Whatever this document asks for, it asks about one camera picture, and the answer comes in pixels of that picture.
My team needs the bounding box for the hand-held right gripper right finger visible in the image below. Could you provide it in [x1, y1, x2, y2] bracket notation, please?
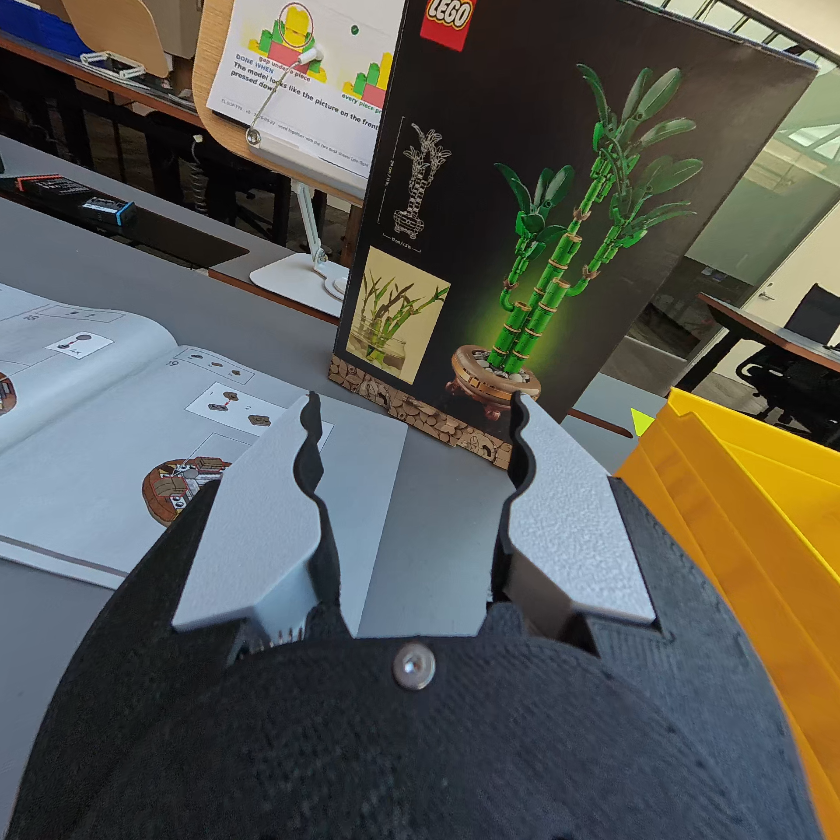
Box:
[489, 390, 658, 641]

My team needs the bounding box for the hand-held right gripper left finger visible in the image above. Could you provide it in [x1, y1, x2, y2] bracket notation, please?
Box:
[171, 392, 342, 647]

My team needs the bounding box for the lego instruction booklet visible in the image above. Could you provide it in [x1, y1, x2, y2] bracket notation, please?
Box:
[0, 282, 408, 589]

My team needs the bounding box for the black lego box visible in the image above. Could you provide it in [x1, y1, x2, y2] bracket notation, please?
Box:
[328, 0, 819, 472]

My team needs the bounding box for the yellow plastic bin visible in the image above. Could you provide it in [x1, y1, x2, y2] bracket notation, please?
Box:
[613, 387, 840, 840]

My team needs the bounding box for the black office chair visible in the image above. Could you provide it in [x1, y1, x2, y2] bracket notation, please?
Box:
[735, 282, 840, 431]

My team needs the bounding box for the wooden top office desk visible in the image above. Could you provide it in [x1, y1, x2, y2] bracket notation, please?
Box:
[676, 292, 840, 395]

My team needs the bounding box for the black flat box blue label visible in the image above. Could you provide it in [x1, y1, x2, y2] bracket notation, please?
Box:
[0, 172, 139, 235]

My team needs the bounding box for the instruction sheet on stand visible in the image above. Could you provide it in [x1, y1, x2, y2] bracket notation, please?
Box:
[192, 0, 395, 201]

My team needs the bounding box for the blue plastic bin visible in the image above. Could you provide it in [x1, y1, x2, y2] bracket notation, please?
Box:
[0, 0, 89, 61]

